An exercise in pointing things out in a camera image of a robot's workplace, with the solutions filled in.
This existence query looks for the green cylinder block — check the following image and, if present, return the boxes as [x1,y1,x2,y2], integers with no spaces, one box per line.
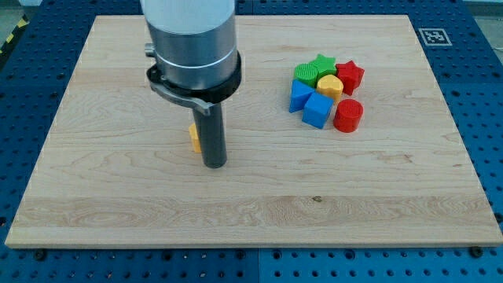
[294,63,318,87]

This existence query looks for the red star block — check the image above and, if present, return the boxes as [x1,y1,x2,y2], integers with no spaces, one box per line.
[336,61,365,96]

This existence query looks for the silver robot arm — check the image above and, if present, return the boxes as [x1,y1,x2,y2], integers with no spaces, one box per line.
[141,0,242,168]

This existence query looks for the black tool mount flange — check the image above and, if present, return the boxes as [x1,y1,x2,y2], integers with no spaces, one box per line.
[145,42,242,116]

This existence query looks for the blue cube block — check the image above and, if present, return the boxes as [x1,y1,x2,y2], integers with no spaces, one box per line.
[302,92,334,129]

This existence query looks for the red cylinder block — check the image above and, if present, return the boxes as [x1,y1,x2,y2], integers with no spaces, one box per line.
[333,99,364,133]

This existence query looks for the yellow heart block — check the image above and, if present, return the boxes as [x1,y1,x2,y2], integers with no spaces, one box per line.
[316,75,343,103]

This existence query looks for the yellow hexagon block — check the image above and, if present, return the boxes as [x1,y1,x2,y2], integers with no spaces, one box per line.
[189,123,201,153]

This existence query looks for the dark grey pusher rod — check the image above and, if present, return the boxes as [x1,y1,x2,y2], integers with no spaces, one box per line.
[193,104,227,168]

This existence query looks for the wooden board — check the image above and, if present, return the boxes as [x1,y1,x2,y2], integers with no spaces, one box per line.
[6,15,502,249]

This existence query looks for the green star block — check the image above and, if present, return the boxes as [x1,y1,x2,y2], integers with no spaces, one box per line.
[310,53,337,79]

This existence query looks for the white fiducial marker tag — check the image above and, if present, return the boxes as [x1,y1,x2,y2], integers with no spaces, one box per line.
[419,28,452,46]

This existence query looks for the blue triangle block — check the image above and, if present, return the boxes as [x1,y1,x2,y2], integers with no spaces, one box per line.
[288,79,315,113]

